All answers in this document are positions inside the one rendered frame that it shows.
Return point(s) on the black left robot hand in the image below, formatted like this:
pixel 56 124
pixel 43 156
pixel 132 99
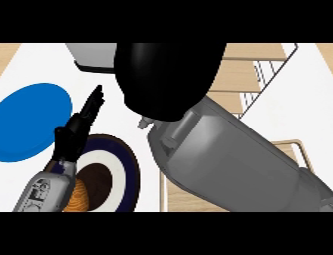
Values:
pixel 78 126

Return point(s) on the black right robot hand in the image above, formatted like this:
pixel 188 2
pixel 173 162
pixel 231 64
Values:
pixel 166 76

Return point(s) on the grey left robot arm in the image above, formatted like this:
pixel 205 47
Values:
pixel 46 191

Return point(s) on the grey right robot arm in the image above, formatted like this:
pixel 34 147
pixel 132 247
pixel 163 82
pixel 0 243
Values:
pixel 232 156

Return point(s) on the blue round plate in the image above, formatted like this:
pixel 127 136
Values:
pixel 25 122

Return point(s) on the navy and white round plate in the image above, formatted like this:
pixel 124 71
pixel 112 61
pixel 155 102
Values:
pixel 120 169

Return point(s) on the grey appliance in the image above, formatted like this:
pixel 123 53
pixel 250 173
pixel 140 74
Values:
pixel 95 56

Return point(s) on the brown round pastry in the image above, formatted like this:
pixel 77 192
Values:
pixel 87 187

